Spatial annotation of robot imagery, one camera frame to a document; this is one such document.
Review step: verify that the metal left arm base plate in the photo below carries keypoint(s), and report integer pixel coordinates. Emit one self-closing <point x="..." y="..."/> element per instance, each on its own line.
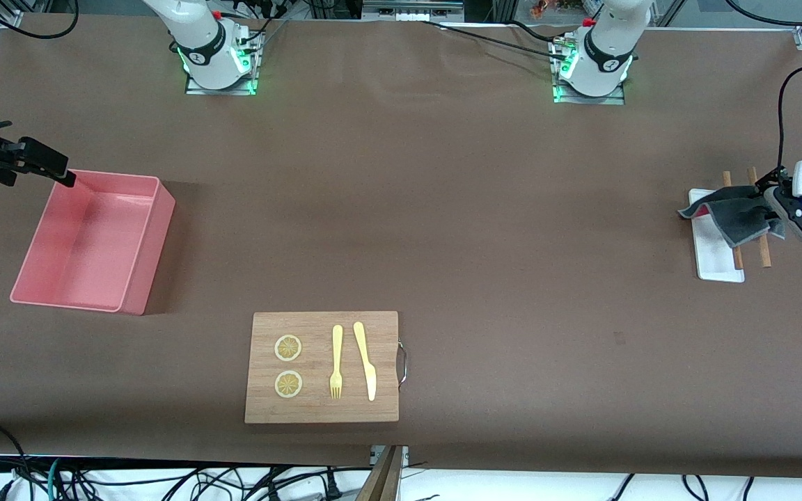
<point x="610" y="99"/>

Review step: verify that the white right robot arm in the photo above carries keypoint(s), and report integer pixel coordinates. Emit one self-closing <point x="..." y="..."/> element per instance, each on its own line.
<point x="202" y="49"/>

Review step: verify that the yellow plastic knife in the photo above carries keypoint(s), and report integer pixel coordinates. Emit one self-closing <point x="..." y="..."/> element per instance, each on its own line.
<point x="366" y="362"/>

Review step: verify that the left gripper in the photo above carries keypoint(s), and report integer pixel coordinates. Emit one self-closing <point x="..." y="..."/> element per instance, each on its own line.
<point x="768" y="193"/>

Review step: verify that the yellow plastic fork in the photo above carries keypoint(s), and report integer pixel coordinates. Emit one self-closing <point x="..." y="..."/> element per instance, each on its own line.
<point x="337" y="348"/>

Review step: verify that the lemon slice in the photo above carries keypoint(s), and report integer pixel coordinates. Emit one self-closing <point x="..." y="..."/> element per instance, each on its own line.
<point x="288" y="384"/>
<point x="288" y="348"/>

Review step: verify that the silver aluminium rail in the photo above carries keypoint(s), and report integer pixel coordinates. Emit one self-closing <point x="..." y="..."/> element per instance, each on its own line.
<point x="411" y="10"/>

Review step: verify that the wooden plank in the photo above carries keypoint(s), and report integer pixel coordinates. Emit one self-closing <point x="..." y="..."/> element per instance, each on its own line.
<point x="380" y="480"/>

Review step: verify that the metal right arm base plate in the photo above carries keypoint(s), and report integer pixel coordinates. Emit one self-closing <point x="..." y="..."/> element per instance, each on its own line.
<point x="234" y="90"/>

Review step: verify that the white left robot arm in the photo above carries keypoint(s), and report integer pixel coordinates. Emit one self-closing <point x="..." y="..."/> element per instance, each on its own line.
<point x="603" y="49"/>

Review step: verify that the grey microfibre cloth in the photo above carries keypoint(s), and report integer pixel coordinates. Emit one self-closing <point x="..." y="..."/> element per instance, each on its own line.
<point x="742" y="223"/>

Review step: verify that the white rack with wooden rods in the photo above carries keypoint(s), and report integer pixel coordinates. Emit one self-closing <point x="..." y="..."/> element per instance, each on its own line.
<point x="714" y="261"/>

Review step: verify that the pink plastic bin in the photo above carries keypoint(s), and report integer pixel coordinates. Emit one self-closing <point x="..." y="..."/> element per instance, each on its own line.
<point x="95" y="243"/>

